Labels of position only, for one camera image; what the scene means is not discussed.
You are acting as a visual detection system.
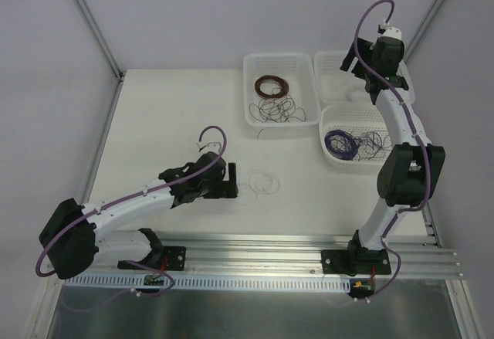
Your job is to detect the aluminium mounting rail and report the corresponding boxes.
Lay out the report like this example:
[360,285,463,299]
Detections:
[46,232,464,278]

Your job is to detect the aluminium frame post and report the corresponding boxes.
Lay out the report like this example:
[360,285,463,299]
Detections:
[73,0,124,81]
[404,0,447,63]

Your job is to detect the purple cable coil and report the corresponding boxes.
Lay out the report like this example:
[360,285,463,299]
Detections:
[323,129,391,162]

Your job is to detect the white basket with white cable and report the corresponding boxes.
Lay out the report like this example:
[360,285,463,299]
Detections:
[313,49,416,107]

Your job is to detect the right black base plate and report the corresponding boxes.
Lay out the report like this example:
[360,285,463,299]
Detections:
[321,249,391,276]

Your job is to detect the white slotted cable duct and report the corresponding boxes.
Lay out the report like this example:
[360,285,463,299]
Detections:
[65,273,350,293]

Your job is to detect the cable bundle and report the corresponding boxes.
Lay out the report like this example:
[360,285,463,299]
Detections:
[237,171,281,205]

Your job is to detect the white basket with brown cables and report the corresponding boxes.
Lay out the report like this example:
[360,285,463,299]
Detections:
[243,53,321,129]

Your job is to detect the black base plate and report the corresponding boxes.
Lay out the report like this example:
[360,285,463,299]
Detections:
[321,249,391,276]
[117,246,187,272]

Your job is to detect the white basket with purple cables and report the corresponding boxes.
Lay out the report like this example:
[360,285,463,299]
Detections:
[319,103,392,174]

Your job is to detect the right aluminium frame post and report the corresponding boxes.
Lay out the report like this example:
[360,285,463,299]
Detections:
[404,0,447,63]

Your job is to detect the brown cable coil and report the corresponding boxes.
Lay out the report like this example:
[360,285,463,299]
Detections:
[254,75,290,100]

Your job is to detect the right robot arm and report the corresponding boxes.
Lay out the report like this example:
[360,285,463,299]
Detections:
[330,35,445,276]

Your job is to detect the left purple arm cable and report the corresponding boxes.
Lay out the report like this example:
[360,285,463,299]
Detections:
[35,125,228,278]

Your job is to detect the left aluminium frame post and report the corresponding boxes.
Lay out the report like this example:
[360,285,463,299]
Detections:
[73,0,124,81]

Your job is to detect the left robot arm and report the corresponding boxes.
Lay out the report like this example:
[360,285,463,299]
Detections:
[36,151,239,280]

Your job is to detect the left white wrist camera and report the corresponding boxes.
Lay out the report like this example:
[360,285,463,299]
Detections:
[197,141,222,154]

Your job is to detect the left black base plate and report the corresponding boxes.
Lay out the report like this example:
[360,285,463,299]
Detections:
[117,246,187,272]

